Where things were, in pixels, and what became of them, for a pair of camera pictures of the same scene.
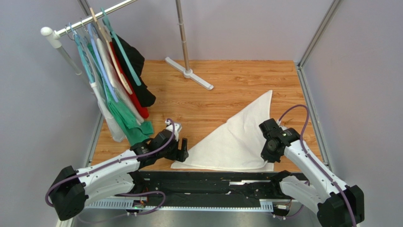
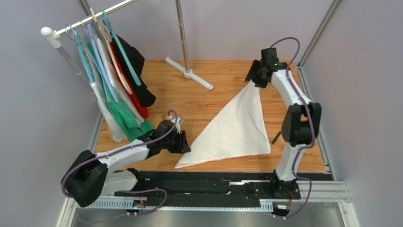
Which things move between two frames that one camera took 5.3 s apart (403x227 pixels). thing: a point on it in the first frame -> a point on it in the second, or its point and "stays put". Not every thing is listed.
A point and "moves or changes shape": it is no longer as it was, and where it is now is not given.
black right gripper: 267,158 -> 257,75
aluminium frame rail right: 300,64 stays put
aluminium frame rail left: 88,160 stays put
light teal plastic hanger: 83,54 stays put
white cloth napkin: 235,145 moves or changes shape
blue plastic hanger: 100,62 stays put
